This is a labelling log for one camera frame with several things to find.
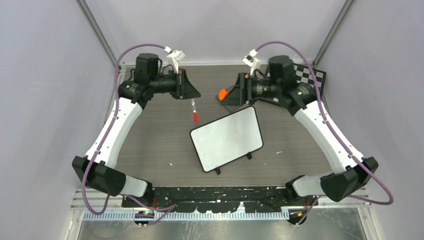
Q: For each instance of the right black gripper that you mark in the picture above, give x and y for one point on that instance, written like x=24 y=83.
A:
x=243 y=93

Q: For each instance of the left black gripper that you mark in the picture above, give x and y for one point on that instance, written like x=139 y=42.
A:
x=185 y=89

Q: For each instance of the red whiteboard marker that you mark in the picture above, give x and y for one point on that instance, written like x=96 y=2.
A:
x=194 y=111

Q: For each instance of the white whiteboard with black frame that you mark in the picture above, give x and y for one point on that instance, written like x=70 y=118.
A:
x=226 y=139

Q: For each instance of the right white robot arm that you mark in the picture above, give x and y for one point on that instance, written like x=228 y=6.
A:
x=350 y=170

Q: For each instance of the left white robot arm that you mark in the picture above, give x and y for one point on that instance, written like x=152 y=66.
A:
x=97 y=167

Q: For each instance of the grey lego baseplate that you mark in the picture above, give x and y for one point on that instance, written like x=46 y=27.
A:
x=234 y=95

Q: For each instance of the orange curved lego piece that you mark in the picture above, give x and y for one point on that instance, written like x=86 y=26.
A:
x=222 y=94

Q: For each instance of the black white checkerboard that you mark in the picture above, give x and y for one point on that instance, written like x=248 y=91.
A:
x=303 y=75

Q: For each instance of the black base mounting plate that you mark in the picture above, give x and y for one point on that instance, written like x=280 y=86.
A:
x=254 y=199

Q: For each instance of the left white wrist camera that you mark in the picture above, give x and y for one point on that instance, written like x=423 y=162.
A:
x=174 y=57

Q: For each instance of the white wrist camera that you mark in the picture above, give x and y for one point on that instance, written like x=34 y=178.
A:
x=252 y=61
x=174 y=57

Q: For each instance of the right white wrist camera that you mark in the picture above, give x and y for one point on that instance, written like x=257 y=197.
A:
x=252 y=61

